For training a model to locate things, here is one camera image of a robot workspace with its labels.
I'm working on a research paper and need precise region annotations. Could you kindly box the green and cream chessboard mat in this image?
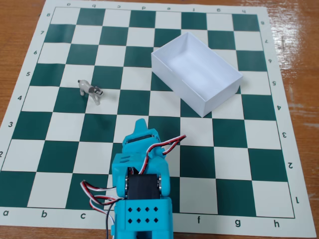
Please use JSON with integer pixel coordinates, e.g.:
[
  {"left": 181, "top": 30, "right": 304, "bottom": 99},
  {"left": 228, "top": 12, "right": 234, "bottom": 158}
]
[{"left": 0, "top": 0, "right": 315, "bottom": 239}]

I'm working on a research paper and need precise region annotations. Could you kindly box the white open cardboard box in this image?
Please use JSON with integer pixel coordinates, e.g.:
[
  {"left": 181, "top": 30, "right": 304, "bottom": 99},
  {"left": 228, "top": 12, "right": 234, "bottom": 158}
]
[{"left": 151, "top": 31, "right": 244, "bottom": 118}]

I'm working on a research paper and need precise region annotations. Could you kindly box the teal pointed gripper finger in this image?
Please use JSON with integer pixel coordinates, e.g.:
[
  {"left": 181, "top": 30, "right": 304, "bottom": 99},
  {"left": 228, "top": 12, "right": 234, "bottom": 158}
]
[{"left": 134, "top": 119, "right": 152, "bottom": 136}]

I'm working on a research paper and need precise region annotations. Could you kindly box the red white black gripper cable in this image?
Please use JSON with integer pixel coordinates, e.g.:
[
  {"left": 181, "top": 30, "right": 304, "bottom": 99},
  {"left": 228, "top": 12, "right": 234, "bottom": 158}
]
[{"left": 138, "top": 134, "right": 187, "bottom": 175}]

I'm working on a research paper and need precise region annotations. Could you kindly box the red white black servo cable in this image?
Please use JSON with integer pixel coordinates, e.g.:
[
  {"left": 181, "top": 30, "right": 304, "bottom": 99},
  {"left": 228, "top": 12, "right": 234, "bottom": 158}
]
[
  {"left": 80, "top": 180, "right": 125, "bottom": 200},
  {"left": 89, "top": 196, "right": 120, "bottom": 239}
]

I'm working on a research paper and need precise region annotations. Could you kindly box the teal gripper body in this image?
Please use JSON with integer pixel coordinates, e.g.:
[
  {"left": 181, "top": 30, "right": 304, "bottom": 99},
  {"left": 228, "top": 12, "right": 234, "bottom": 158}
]
[{"left": 122, "top": 127, "right": 168, "bottom": 160}]

